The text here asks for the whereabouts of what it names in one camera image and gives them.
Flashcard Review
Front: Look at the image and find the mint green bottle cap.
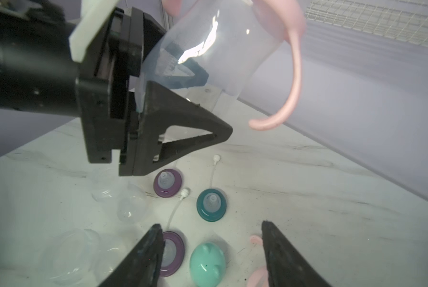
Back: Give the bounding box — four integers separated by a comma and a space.
190, 242, 226, 287

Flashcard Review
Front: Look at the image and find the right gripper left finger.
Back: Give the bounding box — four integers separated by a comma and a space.
99, 224, 165, 287

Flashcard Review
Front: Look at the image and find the teal nipple collar with straw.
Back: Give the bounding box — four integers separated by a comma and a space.
196, 154, 227, 222

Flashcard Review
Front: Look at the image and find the clear baby bottle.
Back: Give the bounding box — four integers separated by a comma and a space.
39, 228, 101, 287
88, 168, 148, 224
135, 1, 285, 116

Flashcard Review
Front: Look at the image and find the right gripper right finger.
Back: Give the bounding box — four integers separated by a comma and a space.
261, 221, 331, 287

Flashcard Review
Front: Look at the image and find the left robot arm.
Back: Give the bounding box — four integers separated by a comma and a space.
0, 1, 233, 177

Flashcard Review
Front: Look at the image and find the purple nipple collar far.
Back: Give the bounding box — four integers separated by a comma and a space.
153, 169, 182, 198

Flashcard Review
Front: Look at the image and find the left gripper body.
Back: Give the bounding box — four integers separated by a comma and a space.
75, 8, 166, 177

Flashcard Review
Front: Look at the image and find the pink bottle handle ring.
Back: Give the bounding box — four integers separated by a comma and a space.
161, 0, 307, 132

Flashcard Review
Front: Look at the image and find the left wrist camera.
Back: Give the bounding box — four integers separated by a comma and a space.
69, 0, 120, 63

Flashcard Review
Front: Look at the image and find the purple nipple collar with straw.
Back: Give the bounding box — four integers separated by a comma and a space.
160, 188, 190, 277

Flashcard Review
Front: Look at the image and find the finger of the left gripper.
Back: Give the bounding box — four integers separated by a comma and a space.
129, 81, 233, 176
160, 43, 209, 89

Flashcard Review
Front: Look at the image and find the white wire wall basket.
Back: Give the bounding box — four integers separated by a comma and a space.
305, 0, 428, 48

